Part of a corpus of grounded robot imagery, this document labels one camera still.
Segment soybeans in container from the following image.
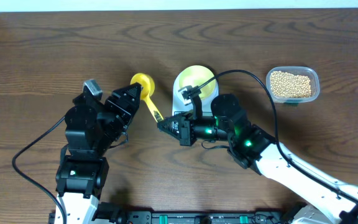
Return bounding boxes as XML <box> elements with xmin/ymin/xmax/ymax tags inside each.
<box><xmin>269</xmin><ymin>71</ymin><xmax>311</xmax><ymax>98</ymax></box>

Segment white digital kitchen scale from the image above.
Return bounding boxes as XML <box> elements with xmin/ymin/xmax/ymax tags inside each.
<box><xmin>172</xmin><ymin>72</ymin><xmax>219</xmax><ymax>116</ymax></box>

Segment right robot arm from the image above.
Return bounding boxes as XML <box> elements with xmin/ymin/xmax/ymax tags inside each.
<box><xmin>157</xmin><ymin>94</ymin><xmax>358</xmax><ymax>223</ymax></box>

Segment pale yellow bowl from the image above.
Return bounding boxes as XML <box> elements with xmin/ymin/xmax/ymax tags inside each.
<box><xmin>178</xmin><ymin>65</ymin><xmax>217</xmax><ymax>100</ymax></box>

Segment left black cable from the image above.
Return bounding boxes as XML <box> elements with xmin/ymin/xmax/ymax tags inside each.
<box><xmin>12</xmin><ymin>115</ymin><xmax>68</xmax><ymax>224</ymax></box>

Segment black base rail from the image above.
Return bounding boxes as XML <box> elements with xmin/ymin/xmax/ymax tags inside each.
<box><xmin>48</xmin><ymin>210</ymin><xmax>291</xmax><ymax>224</ymax></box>

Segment clear plastic container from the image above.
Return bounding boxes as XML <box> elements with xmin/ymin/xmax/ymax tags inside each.
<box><xmin>266</xmin><ymin>66</ymin><xmax>320</xmax><ymax>103</ymax></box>

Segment green tape strip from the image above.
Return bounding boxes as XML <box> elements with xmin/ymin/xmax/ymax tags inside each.
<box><xmin>284</xmin><ymin>102</ymin><xmax>299</xmax><ymax>106</ymax></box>

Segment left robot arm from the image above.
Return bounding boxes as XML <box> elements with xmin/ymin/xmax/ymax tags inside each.
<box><xmin>52</xmin><ymin>80</ymin><xmax>142</xmax><ymax>223</ymax></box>

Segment yellow plastic measuring scoop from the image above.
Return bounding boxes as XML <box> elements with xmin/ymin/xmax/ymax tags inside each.
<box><xmin>131</xmin><ymin>73</ymin><xmax>163</xmax><ymax>123</ymax></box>

